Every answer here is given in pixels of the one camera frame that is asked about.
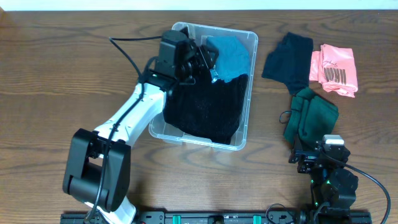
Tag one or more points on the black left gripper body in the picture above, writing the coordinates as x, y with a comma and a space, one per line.
205, 58

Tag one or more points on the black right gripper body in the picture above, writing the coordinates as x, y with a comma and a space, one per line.
308, 160

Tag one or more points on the blue cloth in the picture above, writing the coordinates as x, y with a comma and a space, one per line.
233, 58

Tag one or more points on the dark green garment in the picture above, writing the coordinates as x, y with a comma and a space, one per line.
311, 118

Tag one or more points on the black knit garment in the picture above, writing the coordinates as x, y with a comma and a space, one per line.
206, 109

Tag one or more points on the clear plastic storage bin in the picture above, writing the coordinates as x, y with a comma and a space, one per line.
158, 128

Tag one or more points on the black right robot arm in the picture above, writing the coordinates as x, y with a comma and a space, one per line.
333, 188

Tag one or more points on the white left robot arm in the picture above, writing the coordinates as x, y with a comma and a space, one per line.
99, 161

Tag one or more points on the dark navy folded garment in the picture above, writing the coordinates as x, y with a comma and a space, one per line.
290, 62

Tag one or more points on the pink folded shirt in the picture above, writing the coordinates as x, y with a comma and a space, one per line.
334, 68

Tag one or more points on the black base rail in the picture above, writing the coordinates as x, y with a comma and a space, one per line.
273, 216

